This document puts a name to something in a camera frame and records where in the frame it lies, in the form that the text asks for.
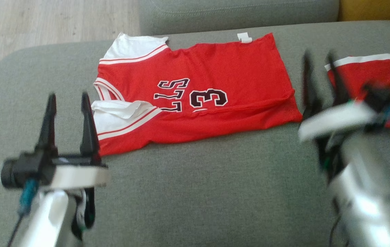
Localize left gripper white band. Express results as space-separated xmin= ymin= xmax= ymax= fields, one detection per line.
xmin=37 ymin=91 xmax=109 ymax=240

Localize red shorts with white stripe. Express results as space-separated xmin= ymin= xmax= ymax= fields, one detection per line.
xmin=324 ymin=54 xmax=390 ymax=129

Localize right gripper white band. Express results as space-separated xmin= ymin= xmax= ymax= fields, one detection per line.
xmin=298 ymin=51 xmax=377 ymax=175

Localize long grey sofa seat cushion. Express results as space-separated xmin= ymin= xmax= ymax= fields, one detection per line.
xmin=138 ymin=0 xmax=340 ymax=36

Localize left black cable teal plug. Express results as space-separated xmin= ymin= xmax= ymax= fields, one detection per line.
xmin=8 ymin=178 xmax=39 ymax=247

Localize red numbered basketball jersey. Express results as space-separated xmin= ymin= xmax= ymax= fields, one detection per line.
xmin=92 ymin=33 xmax=303 ymax=156

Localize wide yellow sofa backrest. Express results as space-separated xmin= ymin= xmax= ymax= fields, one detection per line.
xmin=338 ymin=0 xmax=390 ymax=23

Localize large grey sofa seat cushion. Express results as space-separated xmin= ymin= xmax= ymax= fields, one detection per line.
xmin=0 ymin=20 xmax=390 ymax=247

